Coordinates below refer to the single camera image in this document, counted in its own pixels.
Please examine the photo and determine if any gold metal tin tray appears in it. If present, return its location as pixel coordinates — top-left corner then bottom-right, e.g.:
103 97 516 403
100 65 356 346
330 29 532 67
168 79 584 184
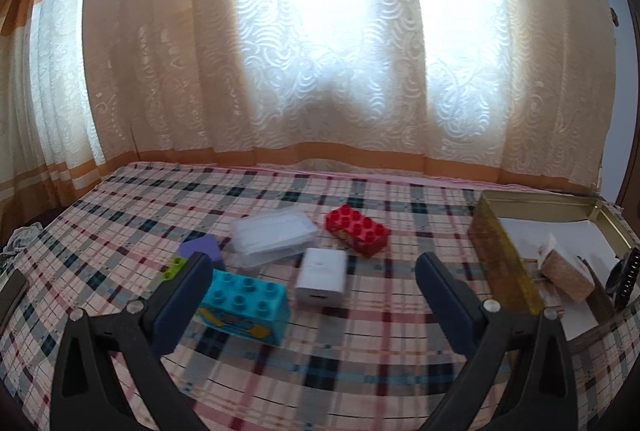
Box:
469 191 639 353

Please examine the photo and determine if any cyan toy building block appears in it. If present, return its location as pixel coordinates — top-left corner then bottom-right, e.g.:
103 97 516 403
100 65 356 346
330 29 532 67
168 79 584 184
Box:
196 269 290 345

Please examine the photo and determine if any curtain tieback hook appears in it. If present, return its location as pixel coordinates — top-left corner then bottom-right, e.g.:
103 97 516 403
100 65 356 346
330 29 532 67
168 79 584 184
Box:
610 8 620 28

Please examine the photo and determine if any red toy building block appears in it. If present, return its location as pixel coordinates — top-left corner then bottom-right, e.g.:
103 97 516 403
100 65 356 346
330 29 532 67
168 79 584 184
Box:
324 205 390 258

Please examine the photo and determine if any cork block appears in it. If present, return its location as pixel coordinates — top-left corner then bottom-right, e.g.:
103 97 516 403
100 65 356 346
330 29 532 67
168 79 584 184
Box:
538 249 594 302

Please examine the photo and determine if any white paper tray liner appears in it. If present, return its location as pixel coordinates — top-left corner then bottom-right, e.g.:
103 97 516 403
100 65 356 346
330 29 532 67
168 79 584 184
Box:
499 217 618 340

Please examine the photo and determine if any plaid tablecloth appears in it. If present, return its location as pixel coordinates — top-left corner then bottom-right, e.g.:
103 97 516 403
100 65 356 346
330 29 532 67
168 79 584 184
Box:
0 160 640 431

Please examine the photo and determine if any crumpled grey cloth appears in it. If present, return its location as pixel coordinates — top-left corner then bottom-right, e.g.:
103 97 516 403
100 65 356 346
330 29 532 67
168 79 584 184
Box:
0 222 43 263

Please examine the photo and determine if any green toy building block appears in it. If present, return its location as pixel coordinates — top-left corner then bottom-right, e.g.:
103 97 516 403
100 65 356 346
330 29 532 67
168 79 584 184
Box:
162 255 186 281

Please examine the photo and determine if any white power adapter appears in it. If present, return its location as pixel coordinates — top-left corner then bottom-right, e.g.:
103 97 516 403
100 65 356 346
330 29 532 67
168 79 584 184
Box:
294 248 348 307

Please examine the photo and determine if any purple small box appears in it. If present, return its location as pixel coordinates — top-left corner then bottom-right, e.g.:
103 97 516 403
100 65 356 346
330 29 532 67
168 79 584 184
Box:
178 234 226 271

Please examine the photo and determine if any beige lace curtain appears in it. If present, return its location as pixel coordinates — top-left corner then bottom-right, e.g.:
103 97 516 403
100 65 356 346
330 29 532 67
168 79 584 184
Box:
1 0 615 234

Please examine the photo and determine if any clear plastic box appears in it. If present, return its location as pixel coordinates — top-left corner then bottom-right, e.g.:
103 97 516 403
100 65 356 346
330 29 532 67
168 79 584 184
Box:
230 208 319 269

